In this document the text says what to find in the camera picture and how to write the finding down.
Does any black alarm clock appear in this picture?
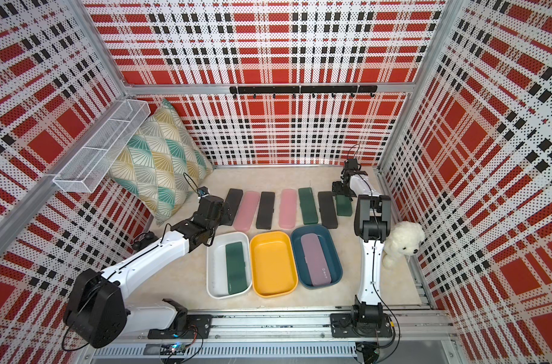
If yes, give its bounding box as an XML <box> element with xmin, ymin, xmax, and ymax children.
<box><xmin>131</xmin><ymin>231</ymin><xmax>159</xmax><ymax>252</ymax></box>

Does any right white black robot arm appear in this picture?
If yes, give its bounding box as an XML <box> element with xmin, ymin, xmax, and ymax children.
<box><xmin>332</xmin><ymin>158</ymin><xmax>391</xmax><ymax>337</ymax></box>

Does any white plush seal toy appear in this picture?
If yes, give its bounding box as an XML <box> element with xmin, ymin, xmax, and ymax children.
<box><xmin>382</xmin><ymin>221</ymin><xmax>426</xmax><ymax>269</ymax></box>

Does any yellow storage tray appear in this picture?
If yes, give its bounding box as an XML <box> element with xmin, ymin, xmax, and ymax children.
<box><xmin>250</xmin><ymin>231</ymin><xmax>299</xmax><ymax>299</ymax></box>

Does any white wire mesh shelf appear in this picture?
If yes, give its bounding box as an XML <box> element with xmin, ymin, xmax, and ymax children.
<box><xmin>53</xmin><ymin>99</ymin><xmax>150</xmax><ymax>194</ymax></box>

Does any black hook rail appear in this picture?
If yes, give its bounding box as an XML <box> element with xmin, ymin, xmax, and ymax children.
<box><xmin>229</xmin><ymin>85</ymin><xmax>378</xmax><ymax>96</ymax></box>

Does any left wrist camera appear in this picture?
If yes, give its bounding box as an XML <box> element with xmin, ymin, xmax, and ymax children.
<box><xmin>197</xmin><ymin>186</ymin><xmax>209</xmax><ymax>198</ymax></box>

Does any patterned throw pillow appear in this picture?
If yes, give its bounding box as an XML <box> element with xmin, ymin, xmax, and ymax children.
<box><xmin>108</xmin><ymin>99</ymin><xmax>214</xmax><ymax>224</ymax></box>

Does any black pencil case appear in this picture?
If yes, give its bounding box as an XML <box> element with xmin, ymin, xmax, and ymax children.
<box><xmin>318</xmin><ymin>191</ymin><xmax>338</xmax><ymax>229</ymax></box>
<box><xmin>256</xmin><ymin>191</ymin><xmax>275</xmax><ymax>230</ymax></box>
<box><xmin>224</xmin><ymin>188</ymin><xmax>243</xmax><ymax>221</ymax></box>

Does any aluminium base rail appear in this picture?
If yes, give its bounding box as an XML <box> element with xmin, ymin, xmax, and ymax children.
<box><xmin>82</xmin><ymin>308</ymin><xmax>459</xmax><ymax>344</ymax></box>

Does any pink pencil case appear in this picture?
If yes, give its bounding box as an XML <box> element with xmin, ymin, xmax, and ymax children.
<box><xmin>278</xmin><ymin>189</ymin><xmax>298</xmax><ymax>230</ymax></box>
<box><xmin>233</xmin><ymin>191</ymin><xmax>261</xmax><ymax>232</ymax></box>
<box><xmin>300</xmin><ymin>233</ymin><xmax>332</xmax><ymax>288</ymax></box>

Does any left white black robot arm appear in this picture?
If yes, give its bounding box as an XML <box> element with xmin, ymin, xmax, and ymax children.
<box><xmin>63</xmin><ymin>195</ymin><xmax>233</xmax><ymax>348</ymax></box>

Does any teal storage tray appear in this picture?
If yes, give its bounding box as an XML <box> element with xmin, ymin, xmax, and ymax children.
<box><xmin>291</xmin><ymin>224</ymin><xmax>343</xmax><ymax>290</ymax></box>

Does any white storage tray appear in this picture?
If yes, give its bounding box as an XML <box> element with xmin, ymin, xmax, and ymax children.
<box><xmin>206</xmin><ymin>232</ymin><xmax>253</xmax><ymax>300</ymax></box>

